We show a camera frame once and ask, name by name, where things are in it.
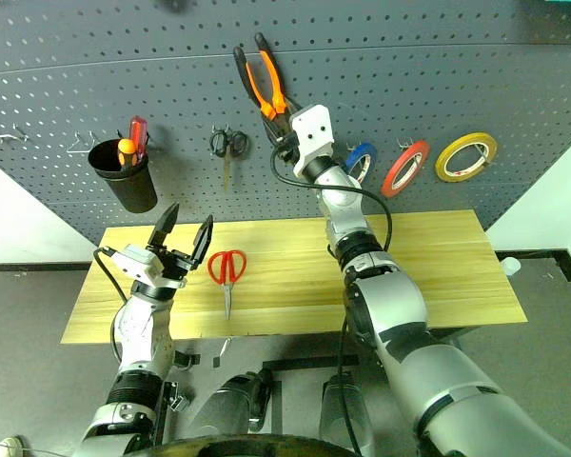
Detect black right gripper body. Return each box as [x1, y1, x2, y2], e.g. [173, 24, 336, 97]
[271, 133, 302, 166]

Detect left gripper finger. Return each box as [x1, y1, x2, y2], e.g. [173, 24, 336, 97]
[188, 213, 215, 268]
[148, 201, 181, 248]

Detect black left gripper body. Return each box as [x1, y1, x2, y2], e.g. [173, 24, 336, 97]
[147, 241, 206, 289]

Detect orange black pliers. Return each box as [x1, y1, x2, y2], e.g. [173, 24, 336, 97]
[232, 32, 297, 145]

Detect blue tape roll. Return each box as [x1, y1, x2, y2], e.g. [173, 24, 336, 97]
[344, 141, 379, 185]

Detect dark grey perforated pegboard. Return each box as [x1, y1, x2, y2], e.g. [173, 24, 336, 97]
[0, 0, 571, 245]

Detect red tape roll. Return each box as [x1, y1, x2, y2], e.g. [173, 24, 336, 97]
[380, 139, 431, 199]

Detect straight metal pegboard hook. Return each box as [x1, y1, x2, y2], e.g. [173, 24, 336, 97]
[0, 123, 30, 144]

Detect yellow tape roll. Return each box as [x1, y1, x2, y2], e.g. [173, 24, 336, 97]
[434, 131, 499, 184]

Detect black cup holder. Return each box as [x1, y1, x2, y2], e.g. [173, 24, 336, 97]
[87, 138, 159, 214]

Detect small metal clamp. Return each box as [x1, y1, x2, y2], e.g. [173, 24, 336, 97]
[163, 379, 190, 411]

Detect dark rounded robot leg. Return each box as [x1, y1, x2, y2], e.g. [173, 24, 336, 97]
[319, 372, 376, 457]
[204, 373, 273, 435]

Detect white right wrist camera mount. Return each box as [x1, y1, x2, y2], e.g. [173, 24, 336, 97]
[290, 104, 336, 175]

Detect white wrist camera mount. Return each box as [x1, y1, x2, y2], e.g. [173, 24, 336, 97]
[290, 104, 336, 175]
[108, 243, 167, 283]

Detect red handled scissors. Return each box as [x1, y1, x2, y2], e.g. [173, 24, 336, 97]
[207, 248, 248, 322]

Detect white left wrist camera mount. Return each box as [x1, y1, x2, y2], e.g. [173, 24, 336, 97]
[108, 243, 167, 283]

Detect black handled scissors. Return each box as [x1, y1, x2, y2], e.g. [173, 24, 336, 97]
[208, 128, 249, 192]

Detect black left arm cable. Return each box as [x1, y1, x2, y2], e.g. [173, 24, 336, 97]
[91, 246, 129, 364]

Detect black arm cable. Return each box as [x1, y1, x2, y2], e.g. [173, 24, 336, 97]
[91, 246, 129, 364]
[271, 146, 393, 252]

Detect orange handled screwdriver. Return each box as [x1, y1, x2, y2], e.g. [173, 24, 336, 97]
[116, 137, 139, 173]

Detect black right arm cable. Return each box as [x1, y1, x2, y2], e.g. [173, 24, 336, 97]
[271, 146, 393, 252]

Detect bent wire pegboard hook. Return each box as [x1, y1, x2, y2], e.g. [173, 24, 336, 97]
[68, 131, 100, 154]

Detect black table frame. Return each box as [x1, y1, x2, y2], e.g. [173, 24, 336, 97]
[260, 353, 361, 435]

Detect dark curved robot waist ring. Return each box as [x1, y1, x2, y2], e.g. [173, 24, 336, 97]
[156, 431, 363, 457]

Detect black floor rail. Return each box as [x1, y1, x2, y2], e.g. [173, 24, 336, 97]
[493, 248, 571, 283]

